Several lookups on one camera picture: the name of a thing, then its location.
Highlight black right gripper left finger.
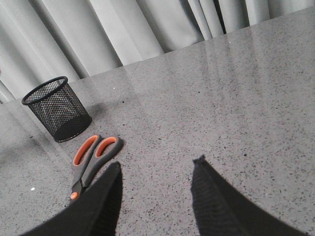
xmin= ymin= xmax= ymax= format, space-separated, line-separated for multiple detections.
xmin=22 ymin=162 xmax=123 ymax=236

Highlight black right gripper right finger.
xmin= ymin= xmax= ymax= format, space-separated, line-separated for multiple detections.
xmin=191 ymin=155 xmax=304 ymax=236

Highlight grey and orange scissors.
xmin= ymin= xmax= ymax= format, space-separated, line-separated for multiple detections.
xmin=69 ymin=135 xmax=123 ymax=202

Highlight black mesh pen bin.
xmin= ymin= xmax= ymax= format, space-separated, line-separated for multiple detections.
xmin=22 ymin=76 xmax=92 ymax=143

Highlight grey curtain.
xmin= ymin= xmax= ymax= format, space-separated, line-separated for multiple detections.
xmin=0 ymin=0 xmax=315 ymax=103

